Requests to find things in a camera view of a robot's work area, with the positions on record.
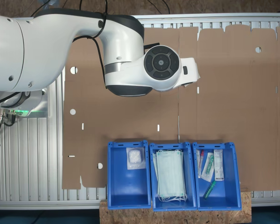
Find brown cardboard sheet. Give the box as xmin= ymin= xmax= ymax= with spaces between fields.
xmin=178 ymin=24 xmax=280 ymax=192
xmin=61 ymin=26 xmax=180 ymax=190

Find packed green syringe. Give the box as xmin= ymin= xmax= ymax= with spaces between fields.
xmin=201 ymin=152 xmax=215 ymax=182

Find packed red-capped tube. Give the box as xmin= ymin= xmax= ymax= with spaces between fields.
xmin=196 ymin=149 xmax=205 ymax=179

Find long white printed packet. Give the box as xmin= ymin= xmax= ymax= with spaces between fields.
xmin=214 ymin=149 xmax=224 ymax=182

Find pale surgical face mask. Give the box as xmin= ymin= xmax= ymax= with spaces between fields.
xmin=156 ymin=150 xmax=186 ymax=197
xmin=153 ymin=149 xmax=189 ymax=203

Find white sealed gauze packet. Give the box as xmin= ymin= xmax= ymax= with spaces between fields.
xmin=126 ymin=147 xmax=147 ymax=170

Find blue plastic bin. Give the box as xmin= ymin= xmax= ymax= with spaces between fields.
xmin=192 ymin=141 xmax=242 ymax=210
xmin=148 ymin=141 xmax=198 ymax=212
xmin=107 ymin=140 xmax=152 ymax=210

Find loose green syringe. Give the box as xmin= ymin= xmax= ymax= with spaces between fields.
xmin=203 ymin=181 xmax=217 ymax=200

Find chipboard wood block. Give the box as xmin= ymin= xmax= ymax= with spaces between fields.
xmin=99 ymin=185 xmax=252 ymax=224

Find black camera cable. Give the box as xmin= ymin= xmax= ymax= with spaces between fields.
xmin=71 ymin=0 xmax=109 ymax=91

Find black base connector cable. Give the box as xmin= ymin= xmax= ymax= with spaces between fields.
xmin=0 ymin=108 xmax=17 ymax=140

